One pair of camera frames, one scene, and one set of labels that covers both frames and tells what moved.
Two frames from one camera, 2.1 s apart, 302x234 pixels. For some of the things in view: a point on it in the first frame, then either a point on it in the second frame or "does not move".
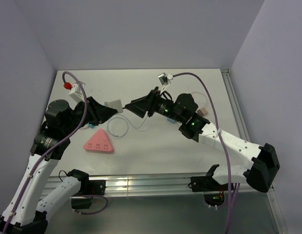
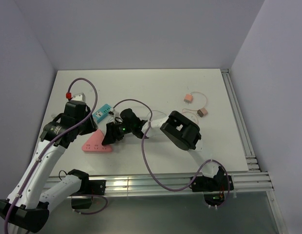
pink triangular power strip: (99, 142) does not move
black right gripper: (148, 103) -> (112, 134)
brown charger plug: (202, 111) does not move
